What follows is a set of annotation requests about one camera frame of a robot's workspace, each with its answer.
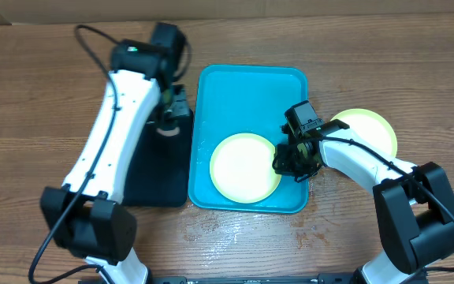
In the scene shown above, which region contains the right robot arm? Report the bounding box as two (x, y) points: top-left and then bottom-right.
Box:
(273, 101), (454, 284)

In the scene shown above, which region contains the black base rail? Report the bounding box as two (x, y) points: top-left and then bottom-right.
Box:
(77, 271), (429, 284)

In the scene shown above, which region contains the black cable left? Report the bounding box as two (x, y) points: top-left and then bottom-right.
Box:
(28, 24), (120, 284)

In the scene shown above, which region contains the teal plastic tray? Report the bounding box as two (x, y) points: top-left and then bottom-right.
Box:
(188, 65), (309, 214)

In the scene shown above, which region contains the black cable right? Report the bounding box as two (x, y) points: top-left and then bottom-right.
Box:
(309, 136), (454, 273)

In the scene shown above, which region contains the black cable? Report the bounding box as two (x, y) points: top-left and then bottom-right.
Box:
(28, 24), (120, 284)
(309, 136), (454, 273)

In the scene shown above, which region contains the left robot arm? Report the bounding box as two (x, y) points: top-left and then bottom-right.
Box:
(40, 22), (194, 283)

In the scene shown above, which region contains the black plastic tray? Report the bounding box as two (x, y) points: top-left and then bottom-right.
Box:
(122, 110), (194, 207)

